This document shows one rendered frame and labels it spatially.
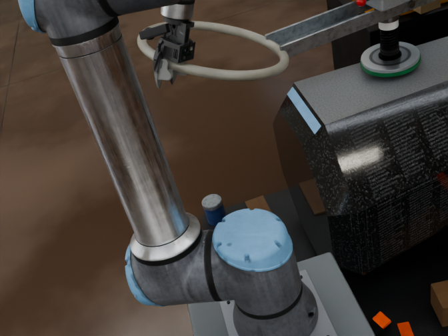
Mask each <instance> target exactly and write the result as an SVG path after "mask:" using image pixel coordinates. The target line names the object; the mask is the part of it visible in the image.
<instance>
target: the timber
mask: <svg viewBox="0 0 448 336"><path fill-rule="evenodd" d="M431 305H432V307H433V309H434V311H435V313H436V315H437V317H438V319H439V321H440V324H441V326H442V327H446V326H448V280H446V281H440V282H437V283H432V284H431Z"/></svg>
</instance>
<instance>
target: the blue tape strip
mask: <svg viewBox="0 0 448 336"><path fill-rule="evenodd" d="M287 95H288V96H289V98H290V100H291V101H292V102H293V104H294V105H295V106H296V108H297V110H298V111H299V112H300V114H301V115H302V117H303V118H304V120H305V121H306V122H307V124H308V126H309V127H310V128H311V130H312V131H313V132H314V134H316V132H317V131H318V130H319V128H320V127H321V125H320V124H319V122H318V121H317V120H316V118H315V117H314V115H313V114H312V112H311V111H310V110H309V108H308V107H307V106H306V104H305V103H304V102H303V100H302V98H300V96H299V94H298V93H297V92H296V90H295V89H294V88H293V87H292V88H291V89H290V91H289V92H288V94H287Z"/></svg>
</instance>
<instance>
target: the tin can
mask: <svg viewBox="0 0 448 336"><path fill-rule="evenodd" d="M202 206H203V208H204V211H205V214H206V217H207V220H208V223H209V224H210V225H213V226H216V225H217V224H218V223H220V222H222V219H223V218H224V217H225V216H226V213H225V210H224V207H223V203H222V200H221V197H220V196H219V195H217V194H210V195H208V196H206V197H205V198H204V199H203V200H202Z"/></svg>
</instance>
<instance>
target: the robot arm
mask: <svg viewBox="0 0 448 336"><path fill-rule="evenodd" d="M18 2H19V7H20V10H21V13H22V15H23V18H24V20H25V21H26V23H27V24H28V26H30V27H31V28H32V30H34V31H36V32H40V33H47V34H48V36H49V39H50V41H51V44H52V46H54V48H56V50H57V53H58V55H59V58H60V60H61V62H62V64H63V67H64V69H65V72H66V74H67V76H68V78H69V81H70V83H71V86H72V88H73V90H74V93H75V95H76V98H77V100H78V102H79V104H80V107H81V109H82V112H83V114H84V116H85V118H86V121H87V123H88V126H89V128H90V130H91V132H92V135H93V137H94V140H95V142H96V144H97V146H98V149H99V151H100V154H101V156H102V158H103V160H104V163H105V165H106V168H107V170H108V172H109V174H110V177H111V179H112V182H113V184H114V186H115V188H116V191H117V193H118V196H119V198H120V200H121V202H122V205H123V208H124V210H125V212H126V214H127V217H128V219H129V222H130V224H131V226H132V228H133V231H134V234H133V236H132V238H131V241H130V244H129V246H128V248H127V251H126V255H125V260H126V262H127V265H126V266H125V273H126V278H127V282H128V285H129V288H130V290H131V292H132V294H134V296H135V298H136V300H138V301H139V302H140V303H142V304H144V305H156V306H160V307H164V306H167V305H181V304H190V303H207V302H216V301H232V300H235V304H234V309H233V322H234V326H235V329H236V331H237V334H238V336H310V334H311V333H312V332H313V330H314V328H315V326H316V324H317V320H318V307H317V302H316V300H315V297H314V295H313V293H312V292H311V290H310V289H309V288H308V286H306V284H304V282H302V280H301V277H300V274H299V269H298V266H297V262H296V258H295V254H294V250H293V244H292V240H291V238H290V236H289V234H288V232H287V229H286V226H285V225H284V223H283V222H282V220H280V218H278V216H276V215H275V214H273V213H271V212H269V211H266V210H263V209H254V210H250V209H241V210H238V211H235V212H232V213H230V214H228V215H227V216H225V217H224V218H223V219H222V222H220V223H218V224H217V225H216V227H215V229H210V230H202V228H201V225H200V222H199V220H198V219H197V218H196V216H194V215H192V214H190V213H187V212H185V209H184V206H183V203H182V200H181V198H180V195H179V192H178V190H177V186H176V184H175V181H174V178H173V175H172V173H171V170H170V167H169V164H168V162H167V158H166V156H165V153H164V150H163V147H162V145H161V142H160V139H159V136H158V134H157V130H156V128H155V125H154V122H153V119H152V117H151V114H150V111H149V108H148V106H147V102H146V100H145V97H144V94H143V91H142V89H141V86H140V83H139V80H138V78H137V74H136V72H135V69H134V66H133V63H132V61H131V58H130V55H129V52H128V50H127V46H126V44H125V41H124V38H123V36H122V33H121V30H120V27H119V20H118V17H117V16H121V15H124V14H129V13H135V12H139V11H145V10H149V9H155V8H159V7H160V8H161V14H162V15H163V16H164V18H163V20H164V22H166V24H163V25H159V26H156V27H152V28H151V27H147V28H145V29H144V30H143V31H140V32H139V36H140V39H141V40H144V39H146V40H152V39H154V38H155V37H158V36H160V35H162V37H160V40H159V41H158V44H157V47H156V50H155V54H154V56H153V70H154V76H155V82H156V85H157V88H158V89H160V86H161V80H165V81H170V82H171V84H174V82H175V78H176V76H177V75H186V73H181V72H178V71H175V70H172V69H169V70H168V65H169V62H168V60H167V59H164V57H166V58H168V59H170V60H172V61H173V62H175V63H182V62H184V61H188V60H192V59H193V58H194V53H195V43H196V42H195V41H192V39H191V40H190V39H189V32H190V28H191V27H194V24H195V22H193V21H190V19H191V18H193V10H194V4H195V0H18Z"/></svg>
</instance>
